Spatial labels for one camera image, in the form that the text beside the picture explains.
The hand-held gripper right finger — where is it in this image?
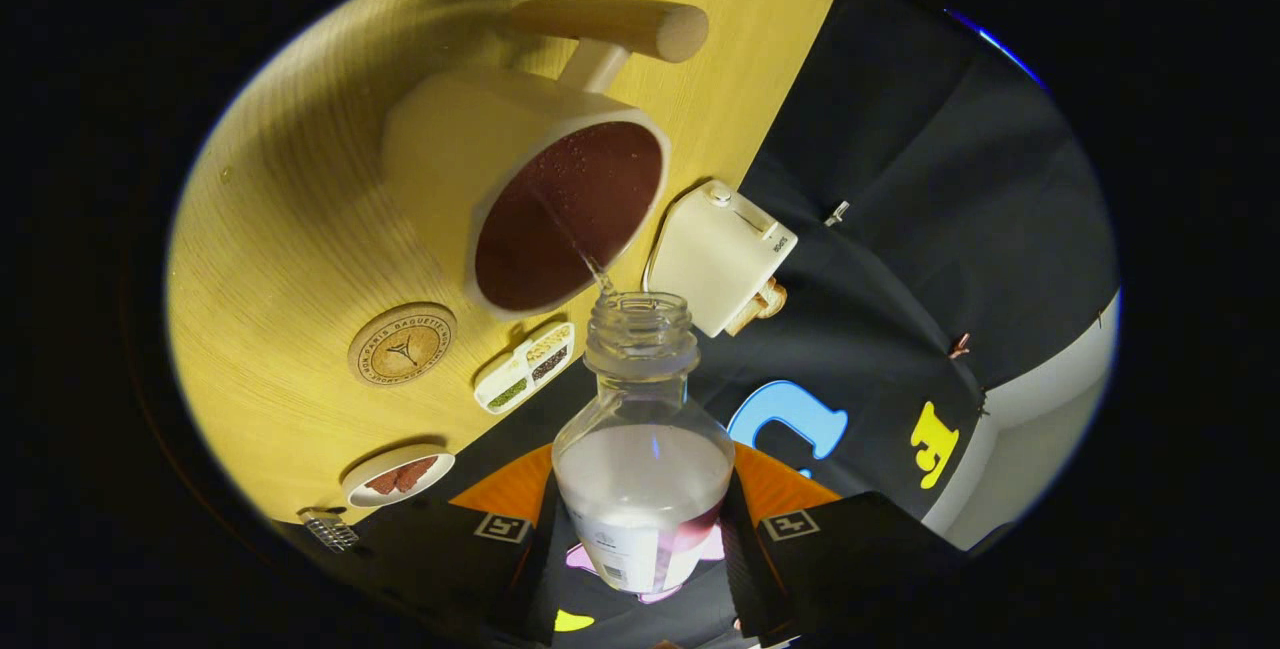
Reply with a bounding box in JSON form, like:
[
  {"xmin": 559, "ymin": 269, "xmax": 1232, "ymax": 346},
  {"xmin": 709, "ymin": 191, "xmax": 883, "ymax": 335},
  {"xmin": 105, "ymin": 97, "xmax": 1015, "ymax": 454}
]
[{"xmin": 722, "ymin": 441, "xmax": 971, "ymax": 648}]

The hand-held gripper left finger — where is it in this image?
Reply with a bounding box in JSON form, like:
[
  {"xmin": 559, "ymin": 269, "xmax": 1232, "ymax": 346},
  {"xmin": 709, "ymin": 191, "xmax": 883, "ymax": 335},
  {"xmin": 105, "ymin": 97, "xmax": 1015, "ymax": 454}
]
[{"xmin": 350, "ymin": 444, "xmax": 556, "ymax": 648}]

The clear plastic juice bottle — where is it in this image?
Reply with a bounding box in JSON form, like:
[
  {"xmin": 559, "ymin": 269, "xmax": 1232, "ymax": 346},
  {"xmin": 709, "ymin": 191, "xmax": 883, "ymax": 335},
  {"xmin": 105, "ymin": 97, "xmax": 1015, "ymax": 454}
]
[{"xmin": 551, "ymin": 291, "xmax": 737, "ymax": 596}]

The round wooden coaster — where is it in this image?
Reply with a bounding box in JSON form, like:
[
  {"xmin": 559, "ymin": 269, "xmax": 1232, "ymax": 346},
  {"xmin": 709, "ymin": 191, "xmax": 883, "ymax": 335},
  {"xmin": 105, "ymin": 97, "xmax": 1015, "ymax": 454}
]
[{"xmin": 347, "ymin": 302, "xmax": 459, "ymax": 388}]

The beige cup with wooden handle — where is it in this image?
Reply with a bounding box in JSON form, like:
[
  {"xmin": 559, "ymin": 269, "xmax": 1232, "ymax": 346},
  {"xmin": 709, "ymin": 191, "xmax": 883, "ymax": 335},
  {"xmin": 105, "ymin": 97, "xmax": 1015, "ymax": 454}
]
[{"xmin": 380, "ymin": 0, "xmax": 711, "ymax": 322}]

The white round plate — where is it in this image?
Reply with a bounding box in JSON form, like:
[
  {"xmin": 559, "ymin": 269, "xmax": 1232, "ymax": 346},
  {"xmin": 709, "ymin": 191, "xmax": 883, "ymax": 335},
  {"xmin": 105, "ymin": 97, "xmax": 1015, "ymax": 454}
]
[{"xmin": 341, "ymin": 444, "xmax": 457, "ymax": 509}]

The white divided dish with grains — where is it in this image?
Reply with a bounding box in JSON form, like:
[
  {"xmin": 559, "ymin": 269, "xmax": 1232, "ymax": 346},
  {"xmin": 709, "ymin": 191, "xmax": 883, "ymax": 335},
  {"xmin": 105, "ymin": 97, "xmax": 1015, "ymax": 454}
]
[{"xmin": 473, "ymin": 321, "xmax": 576, "ymax": 416}]

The toast slice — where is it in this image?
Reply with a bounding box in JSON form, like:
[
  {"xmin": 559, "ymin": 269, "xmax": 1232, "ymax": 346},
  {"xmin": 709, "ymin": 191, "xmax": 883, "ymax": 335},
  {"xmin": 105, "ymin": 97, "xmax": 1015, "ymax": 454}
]
[
  {"xmin": 724, "ymin": 301, "xmax": 769, "ymax": 338},
  {"xmin": 750, "ymin": 279, "xmax": 789, "ymax": 322}
]

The white toaster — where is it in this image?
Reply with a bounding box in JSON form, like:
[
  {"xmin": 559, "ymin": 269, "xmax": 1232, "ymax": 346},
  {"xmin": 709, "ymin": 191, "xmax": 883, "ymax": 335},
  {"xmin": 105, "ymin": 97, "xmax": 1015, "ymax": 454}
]
[{"xmin": 648, "ymin": 179, "xmax": 799, "ymax": 338}]

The black backdrop cloth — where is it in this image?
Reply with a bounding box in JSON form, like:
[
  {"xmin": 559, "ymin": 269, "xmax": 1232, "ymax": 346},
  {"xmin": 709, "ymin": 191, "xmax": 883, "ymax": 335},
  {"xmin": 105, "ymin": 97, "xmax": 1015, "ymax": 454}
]
[{"xmin": 340, "ymin": 0, "xmax": 1119, "ymax": 649}]

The wooden table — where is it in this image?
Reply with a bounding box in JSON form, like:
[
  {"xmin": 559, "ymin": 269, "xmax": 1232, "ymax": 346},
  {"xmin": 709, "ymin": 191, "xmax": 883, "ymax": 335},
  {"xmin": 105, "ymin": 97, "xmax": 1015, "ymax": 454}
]
[{"xmin": 165, "ymin": 0, "xmax": 836, "ymax": 525}]

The metal wire holder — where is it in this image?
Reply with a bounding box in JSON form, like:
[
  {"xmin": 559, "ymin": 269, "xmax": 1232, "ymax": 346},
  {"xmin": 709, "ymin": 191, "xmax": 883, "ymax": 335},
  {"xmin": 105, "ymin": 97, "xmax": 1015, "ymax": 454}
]
[{"xmin": 297, "ymin": 506, "xmax": 359, "ymax": 552}]

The white toaster cable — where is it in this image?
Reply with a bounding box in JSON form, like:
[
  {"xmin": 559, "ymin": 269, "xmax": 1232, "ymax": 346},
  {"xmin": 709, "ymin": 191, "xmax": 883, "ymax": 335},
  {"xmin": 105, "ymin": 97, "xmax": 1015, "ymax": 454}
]
[{"xmin": 640, "ymin": 219, "xmax": 671, "ymax": 295}]

